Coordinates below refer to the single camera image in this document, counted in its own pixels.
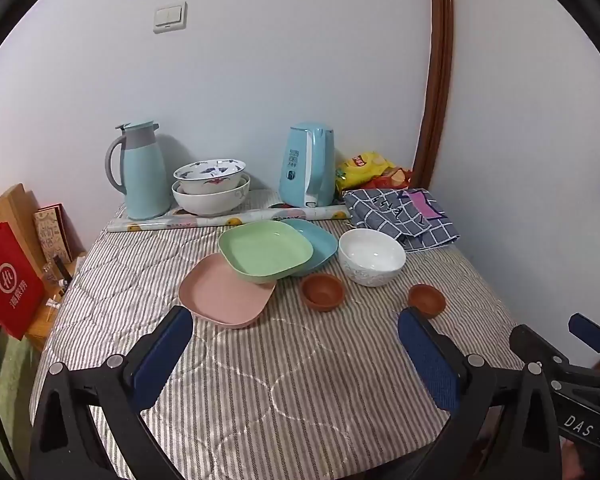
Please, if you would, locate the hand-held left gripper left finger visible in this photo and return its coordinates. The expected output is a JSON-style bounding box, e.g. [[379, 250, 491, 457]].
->
[[29, 305, 196, 480]]

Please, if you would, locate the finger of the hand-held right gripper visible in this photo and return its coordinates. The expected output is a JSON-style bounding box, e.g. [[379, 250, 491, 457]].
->
[[509, 324, 570, 372], [568, 312, 600, 357]]

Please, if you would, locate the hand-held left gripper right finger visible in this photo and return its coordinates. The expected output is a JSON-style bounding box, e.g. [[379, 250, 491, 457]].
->
[[397, 306, 563, 480]]

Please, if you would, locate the small brown bowl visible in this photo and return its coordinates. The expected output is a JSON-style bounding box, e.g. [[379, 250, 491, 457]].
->
[[301, 274, 345, 313], [408, 284, 447, 319]]

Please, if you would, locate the green square plate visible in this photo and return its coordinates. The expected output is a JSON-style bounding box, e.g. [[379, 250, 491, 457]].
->
[[218, 220, 314, 282]]

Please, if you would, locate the blue square plate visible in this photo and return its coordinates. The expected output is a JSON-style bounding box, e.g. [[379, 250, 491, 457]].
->
[[279, 218, 340, 277]]

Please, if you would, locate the pink square plate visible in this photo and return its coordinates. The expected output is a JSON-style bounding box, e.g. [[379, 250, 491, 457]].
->
[[178, 253, 277, 331]]

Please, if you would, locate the white patterned bowl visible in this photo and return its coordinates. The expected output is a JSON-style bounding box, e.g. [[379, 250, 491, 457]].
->
[[338, 228, 407, 288]]

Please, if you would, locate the wooden side table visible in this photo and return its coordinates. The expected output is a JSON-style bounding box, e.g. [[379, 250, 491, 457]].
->
[[25, 252, 88, 353]]

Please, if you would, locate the striped quilted cloth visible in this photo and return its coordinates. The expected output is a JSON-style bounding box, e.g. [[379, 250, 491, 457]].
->
[[30, 200, 531, 480]]

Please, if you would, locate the rolled fruit-print sheet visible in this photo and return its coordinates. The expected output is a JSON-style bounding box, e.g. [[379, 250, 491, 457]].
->
[[106, 204, 352, 234]]

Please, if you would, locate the green cloth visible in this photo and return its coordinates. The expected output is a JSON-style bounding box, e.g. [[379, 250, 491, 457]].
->
[[0, 310, 42, 461]]

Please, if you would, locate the grey checked cloth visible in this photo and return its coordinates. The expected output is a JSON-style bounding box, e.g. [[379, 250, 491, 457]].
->
[[342, 187, 460, 252]]

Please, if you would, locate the pink paper label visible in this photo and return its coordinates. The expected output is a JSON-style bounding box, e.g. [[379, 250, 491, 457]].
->
[[402, 190, 443, 220]]

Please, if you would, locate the large white bowl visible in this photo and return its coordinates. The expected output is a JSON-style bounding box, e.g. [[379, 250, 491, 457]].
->
[[171, 172, 251, 217]]

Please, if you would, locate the patterned brown book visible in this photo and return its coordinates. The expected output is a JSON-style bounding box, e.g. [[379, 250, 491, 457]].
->
[[33, 203, 74, 266]]

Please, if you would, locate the red paper bag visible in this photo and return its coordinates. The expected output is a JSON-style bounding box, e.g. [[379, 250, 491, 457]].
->
[[0, 212, 46, 341]]

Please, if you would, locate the blue thermos jug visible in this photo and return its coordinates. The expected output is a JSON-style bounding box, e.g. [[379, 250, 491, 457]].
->
[[105, 121, 172, 221]]

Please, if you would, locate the red snack bag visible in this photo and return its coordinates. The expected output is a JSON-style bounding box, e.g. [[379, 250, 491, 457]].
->
[[367, 167, 413, 192]]

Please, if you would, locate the white bowl with red print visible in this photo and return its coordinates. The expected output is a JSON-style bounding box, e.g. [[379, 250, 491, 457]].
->
[[173, 159, 247, 195]]

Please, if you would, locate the yellow chips bag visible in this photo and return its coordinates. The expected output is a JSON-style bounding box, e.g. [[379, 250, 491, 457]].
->
[[336, 151, 396, 192]]

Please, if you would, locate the blue electric kettle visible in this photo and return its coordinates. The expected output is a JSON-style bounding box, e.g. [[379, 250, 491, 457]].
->
[[278, 122, 337, 208]]

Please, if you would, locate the brown wooden door frame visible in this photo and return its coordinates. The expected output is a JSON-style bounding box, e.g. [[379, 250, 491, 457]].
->
[[412, 0, 455, 191]]

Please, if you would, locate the white light switch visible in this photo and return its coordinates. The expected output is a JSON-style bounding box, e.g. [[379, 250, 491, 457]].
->
[[153, 2, 188, 35]]

